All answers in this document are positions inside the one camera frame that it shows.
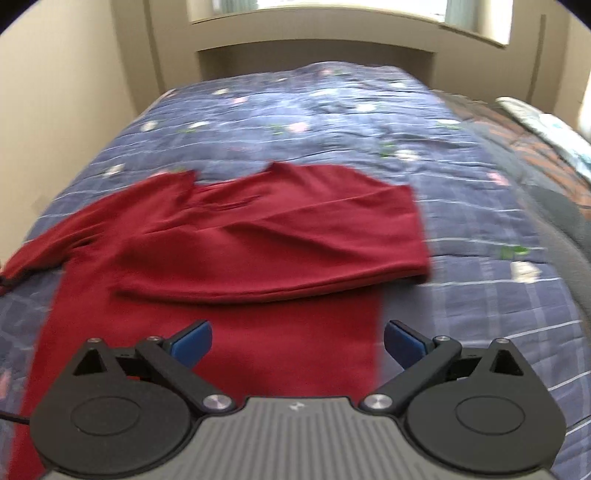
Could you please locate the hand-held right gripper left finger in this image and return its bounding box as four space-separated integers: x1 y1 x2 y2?
71 320 236 415

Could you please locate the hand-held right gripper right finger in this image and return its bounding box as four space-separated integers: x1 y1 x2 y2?
359 319 529 414

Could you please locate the red long-sleeved shirt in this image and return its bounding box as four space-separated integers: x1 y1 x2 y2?
0 161 432 480

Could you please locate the blue plaid floral quilt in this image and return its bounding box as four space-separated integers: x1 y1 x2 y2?
0 61 585 480

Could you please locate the white and teal cloth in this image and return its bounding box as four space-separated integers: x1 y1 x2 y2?
496 96 591 178

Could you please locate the beige bed headboard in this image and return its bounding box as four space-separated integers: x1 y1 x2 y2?
187 0 439 88

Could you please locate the window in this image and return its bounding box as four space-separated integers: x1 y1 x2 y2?
252 0 513 47

